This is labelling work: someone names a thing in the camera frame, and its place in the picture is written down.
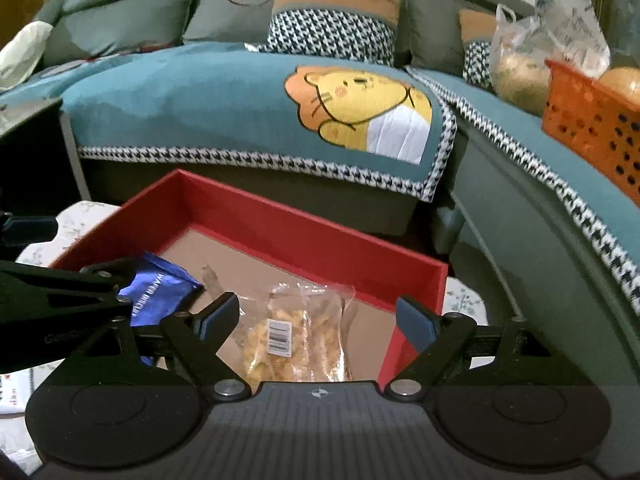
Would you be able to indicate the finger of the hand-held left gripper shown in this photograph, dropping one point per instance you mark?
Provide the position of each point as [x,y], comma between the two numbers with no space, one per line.
[30,230]
[107,272]

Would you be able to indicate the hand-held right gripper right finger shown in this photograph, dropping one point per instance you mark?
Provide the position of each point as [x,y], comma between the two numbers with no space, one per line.
[415,322]

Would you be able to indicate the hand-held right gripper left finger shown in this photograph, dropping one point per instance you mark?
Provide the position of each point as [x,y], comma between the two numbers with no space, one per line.
[222,317]

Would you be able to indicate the dark blue snack packet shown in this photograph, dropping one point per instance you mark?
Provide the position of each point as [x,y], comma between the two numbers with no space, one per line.
[160,285]

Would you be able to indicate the clear bag of yellow snacks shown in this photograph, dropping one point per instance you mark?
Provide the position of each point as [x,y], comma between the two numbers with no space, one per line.
[300,340]

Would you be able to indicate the red cardboard box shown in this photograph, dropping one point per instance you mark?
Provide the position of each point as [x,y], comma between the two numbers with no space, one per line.
[280,220]

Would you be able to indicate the black side table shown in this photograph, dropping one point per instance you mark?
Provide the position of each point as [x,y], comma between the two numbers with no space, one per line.
[30,160]

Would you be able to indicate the white cloth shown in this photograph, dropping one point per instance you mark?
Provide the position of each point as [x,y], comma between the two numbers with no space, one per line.
[22,55]

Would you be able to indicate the teal lion print sofa cover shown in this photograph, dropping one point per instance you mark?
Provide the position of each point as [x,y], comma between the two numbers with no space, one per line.
[200,95]

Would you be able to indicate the teal houndstooth trim sofa cover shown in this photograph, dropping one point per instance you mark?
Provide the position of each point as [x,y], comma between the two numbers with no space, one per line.
[525,140]

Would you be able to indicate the green sofa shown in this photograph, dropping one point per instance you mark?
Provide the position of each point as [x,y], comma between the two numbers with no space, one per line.
[135,20]

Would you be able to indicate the orange plastic basket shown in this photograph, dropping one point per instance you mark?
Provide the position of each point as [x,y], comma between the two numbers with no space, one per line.
[585,120]

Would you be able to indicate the plastic bag of round food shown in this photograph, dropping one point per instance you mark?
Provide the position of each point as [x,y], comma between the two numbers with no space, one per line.
[517,75]

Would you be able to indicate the small brown houndstooth pillow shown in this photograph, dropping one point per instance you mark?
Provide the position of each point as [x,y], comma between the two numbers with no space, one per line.
[475,45]

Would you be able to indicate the grey green pillow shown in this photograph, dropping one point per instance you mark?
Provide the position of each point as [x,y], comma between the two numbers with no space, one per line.
[230,15]

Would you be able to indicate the round yellow fruit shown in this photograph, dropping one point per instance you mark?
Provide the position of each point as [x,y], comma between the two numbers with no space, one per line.
[620,85]

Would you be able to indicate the large brown houndstooth pillow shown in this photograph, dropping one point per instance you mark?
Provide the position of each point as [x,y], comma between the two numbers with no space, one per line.
[335,5]

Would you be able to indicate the clear printed plastic bag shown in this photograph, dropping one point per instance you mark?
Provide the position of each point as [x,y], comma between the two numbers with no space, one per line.
[570,20]

